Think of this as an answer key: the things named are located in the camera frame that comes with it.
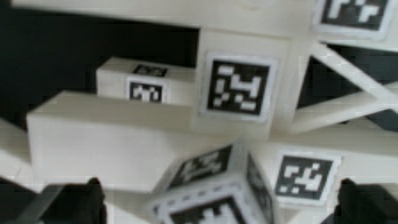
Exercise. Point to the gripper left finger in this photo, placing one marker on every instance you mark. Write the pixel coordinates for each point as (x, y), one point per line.
(69, 204)

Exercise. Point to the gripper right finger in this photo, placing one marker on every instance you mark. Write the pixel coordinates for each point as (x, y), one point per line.
(367, 203)

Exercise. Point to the white tagged cube nut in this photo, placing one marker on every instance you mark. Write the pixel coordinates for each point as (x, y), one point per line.
(214, 190)
(145, 81)

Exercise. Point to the white chair backrest frame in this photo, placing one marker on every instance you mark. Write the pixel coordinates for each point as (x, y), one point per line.
(280, 90)

